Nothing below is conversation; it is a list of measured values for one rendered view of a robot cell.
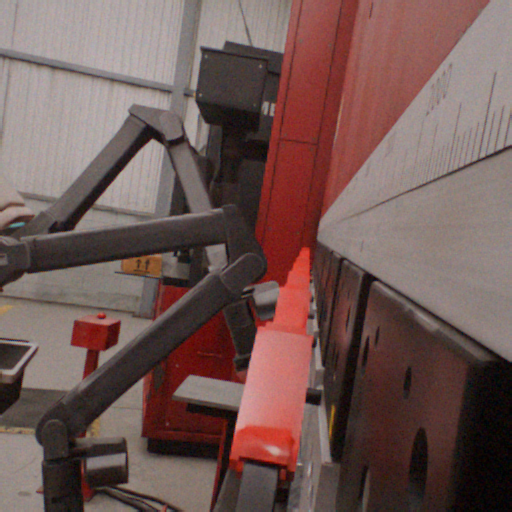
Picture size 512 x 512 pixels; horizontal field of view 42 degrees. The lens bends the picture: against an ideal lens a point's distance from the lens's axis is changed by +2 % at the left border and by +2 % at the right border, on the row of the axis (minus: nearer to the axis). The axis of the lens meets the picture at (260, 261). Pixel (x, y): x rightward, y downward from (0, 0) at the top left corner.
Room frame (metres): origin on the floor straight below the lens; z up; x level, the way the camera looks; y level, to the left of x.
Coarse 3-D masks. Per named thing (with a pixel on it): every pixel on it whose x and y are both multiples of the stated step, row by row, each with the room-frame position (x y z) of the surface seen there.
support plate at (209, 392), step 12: (192, 384) 1.36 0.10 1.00; (204, 384) 1.38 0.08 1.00; (216, 384) 1.40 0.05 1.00; (228, 384) 1.41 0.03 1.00; (240, 384) 1.43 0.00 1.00; (180, 396) 1.26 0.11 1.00; (192, 396) 1.27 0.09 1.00; (204, 396) 1.29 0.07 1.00; (216, 396) 1.30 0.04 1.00; (228, 396) 1.32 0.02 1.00; (240, 396) 1.33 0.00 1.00; (228, 408) 1.26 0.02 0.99
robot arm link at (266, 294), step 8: (248, 288) 1.33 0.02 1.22; (256, 288) 1.34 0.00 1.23; (264, 288) 1.34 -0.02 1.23; (272, 288) 1.34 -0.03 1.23; (240, 296) 1.35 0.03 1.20; (256, 296) 1.33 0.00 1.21; (264, 296) 1.32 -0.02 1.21; (272, 296) 1.32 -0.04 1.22; (256, 304) 1.32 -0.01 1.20; (264, 304) 1.32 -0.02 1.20; (272, 304) 1.32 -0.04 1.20; (264, 312) 1.32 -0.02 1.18; (272, 312) 1.32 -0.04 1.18
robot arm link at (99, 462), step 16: (48, 432) 0.97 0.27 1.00; (64, 432) 0.97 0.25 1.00; (48, 448) 0.97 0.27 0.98; (64, 448) 0.97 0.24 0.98; (80, 448) 0.99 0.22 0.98; (96, 448) 1.00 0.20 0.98; (112, 448) 1.00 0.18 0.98; (96, 464) 0.99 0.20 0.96; (112, 464) 0.99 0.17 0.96; (128, 464) 1.03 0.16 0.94; (96, 480) 0.99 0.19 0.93; (112, 480) 0.99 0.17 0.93
